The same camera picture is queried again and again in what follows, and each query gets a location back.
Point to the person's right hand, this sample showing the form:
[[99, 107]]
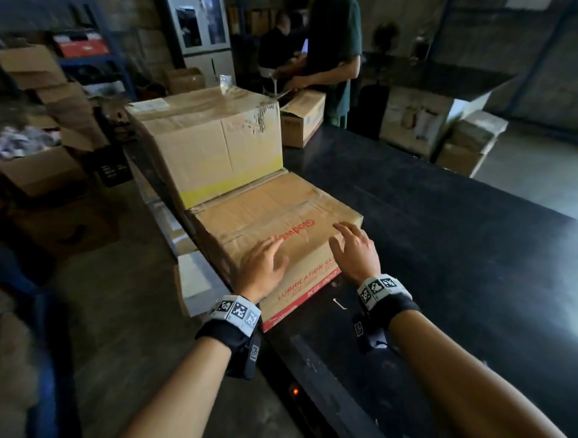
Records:
[[361, 259]]

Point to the person's left hand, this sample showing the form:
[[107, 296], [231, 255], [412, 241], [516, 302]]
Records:
[[257, 275]]

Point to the person's left thumb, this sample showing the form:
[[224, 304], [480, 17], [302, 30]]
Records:
[[282, 264]]

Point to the person's right thumb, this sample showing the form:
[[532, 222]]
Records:
[[335, 249]]

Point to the person's left forearm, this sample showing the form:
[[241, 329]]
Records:
[[189, 392]]

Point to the person's right forearm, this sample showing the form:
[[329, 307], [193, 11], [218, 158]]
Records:
[[456, 383]]

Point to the flat cardboard box red print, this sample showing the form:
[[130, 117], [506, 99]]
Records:
[[275, 212]]

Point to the small white pin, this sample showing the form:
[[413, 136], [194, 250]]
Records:
[[339, 304]]

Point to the black right wrist tracker band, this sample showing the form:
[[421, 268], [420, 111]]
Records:
[[384, 298]]

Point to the black wrist tracker band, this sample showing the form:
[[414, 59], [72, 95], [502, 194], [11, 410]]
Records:
[[235, 325], [384, 298]]

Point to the black left wrist tracker band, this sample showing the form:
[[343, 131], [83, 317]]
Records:
[[235, 325]]

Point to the white foam board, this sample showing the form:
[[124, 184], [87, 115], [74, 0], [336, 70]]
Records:
[[198, 282]]

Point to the small open cardboard box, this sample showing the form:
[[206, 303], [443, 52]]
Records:
[[300, 119]]

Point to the large cardboard box yellow stripe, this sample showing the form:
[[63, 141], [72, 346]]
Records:
[[203, 144]]

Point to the cardboard box white top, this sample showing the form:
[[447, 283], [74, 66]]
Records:
[[472, 144]]

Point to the clear plastic bag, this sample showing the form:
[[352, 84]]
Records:
[[225, 85]]

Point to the black box white label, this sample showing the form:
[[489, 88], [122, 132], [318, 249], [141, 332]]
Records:
[[113, 169]]

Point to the black side table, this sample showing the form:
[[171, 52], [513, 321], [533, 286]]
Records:
[[433, 76]]

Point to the flattened brown cardboard box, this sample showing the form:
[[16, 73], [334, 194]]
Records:
[[67, 225]]

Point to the black fan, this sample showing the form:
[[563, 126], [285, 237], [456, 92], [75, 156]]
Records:
[[386, 37]]

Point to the white metal cabinet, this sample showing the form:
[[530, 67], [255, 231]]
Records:
[[203, 40]]

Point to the blue fabric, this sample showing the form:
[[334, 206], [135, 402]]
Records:
[[27, 289]]

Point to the open cardboard box with packets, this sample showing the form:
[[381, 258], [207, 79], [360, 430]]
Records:
[[40, 167]]

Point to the blue metal shelf rack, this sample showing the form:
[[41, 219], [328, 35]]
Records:
[[101, 63]]

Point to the stack of cardboard boxes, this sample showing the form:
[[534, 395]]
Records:
[[49, 85]]

